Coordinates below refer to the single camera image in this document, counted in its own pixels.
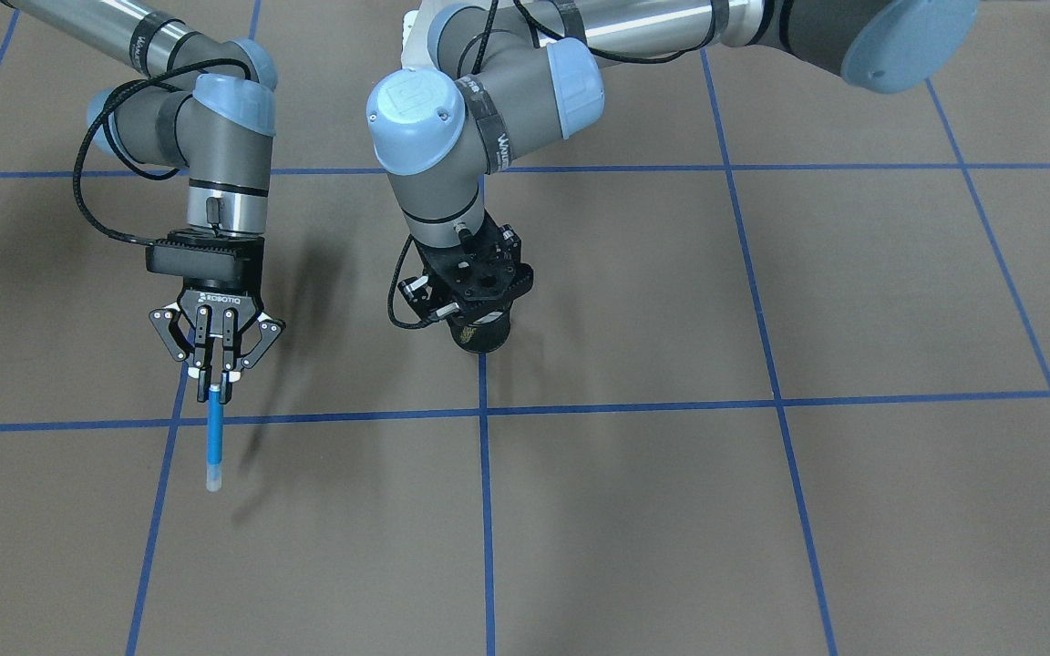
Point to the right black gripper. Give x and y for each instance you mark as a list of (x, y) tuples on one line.
[(218, 298)]

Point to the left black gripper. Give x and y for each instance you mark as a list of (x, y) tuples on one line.
[(481, 332)]

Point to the black mesh pen cup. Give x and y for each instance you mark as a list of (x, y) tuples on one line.
[(483, 336)]

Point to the blue marker pen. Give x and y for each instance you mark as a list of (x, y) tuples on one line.
[(215, 424)]

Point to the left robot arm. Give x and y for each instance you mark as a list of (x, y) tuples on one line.
[(484, 83)]

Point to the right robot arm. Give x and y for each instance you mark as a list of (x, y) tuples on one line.
[(205, 109)]

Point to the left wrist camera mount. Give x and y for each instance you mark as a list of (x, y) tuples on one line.
[(452, 286)]

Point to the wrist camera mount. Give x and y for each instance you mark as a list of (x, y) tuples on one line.
[(452, 286), (203, 259)]

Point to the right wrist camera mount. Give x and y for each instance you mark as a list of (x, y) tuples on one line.
[(203, 259)]

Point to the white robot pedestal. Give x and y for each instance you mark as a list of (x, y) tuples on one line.
[(412, 41)]

